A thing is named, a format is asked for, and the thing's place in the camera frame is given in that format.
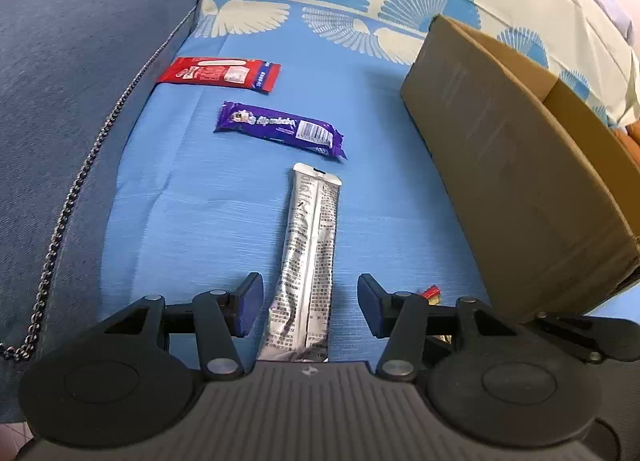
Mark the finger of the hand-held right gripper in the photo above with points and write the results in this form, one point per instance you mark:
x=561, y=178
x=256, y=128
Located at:
x=600, y=338

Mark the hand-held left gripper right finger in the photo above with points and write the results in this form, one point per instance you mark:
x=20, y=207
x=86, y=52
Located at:
x=369, y=308

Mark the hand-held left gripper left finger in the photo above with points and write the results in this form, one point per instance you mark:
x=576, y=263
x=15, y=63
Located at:
x=250, y=306

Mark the silver snack stick packet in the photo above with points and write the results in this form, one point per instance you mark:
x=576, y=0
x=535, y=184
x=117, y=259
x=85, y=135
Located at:
x=310, y=251

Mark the brown cardboard box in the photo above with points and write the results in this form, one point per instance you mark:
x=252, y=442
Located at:
x=500, y=141

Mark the small orange-brown snack packet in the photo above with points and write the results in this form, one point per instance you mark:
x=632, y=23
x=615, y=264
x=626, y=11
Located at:
x=433, y=293

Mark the blue fan-print bed sheet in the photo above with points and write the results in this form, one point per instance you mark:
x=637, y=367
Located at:
x=200, y=191

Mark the purple candy packet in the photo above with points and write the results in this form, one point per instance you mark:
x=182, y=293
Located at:
x=280, y=128

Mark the long red snack packet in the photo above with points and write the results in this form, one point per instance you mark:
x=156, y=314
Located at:
x=215, y=73

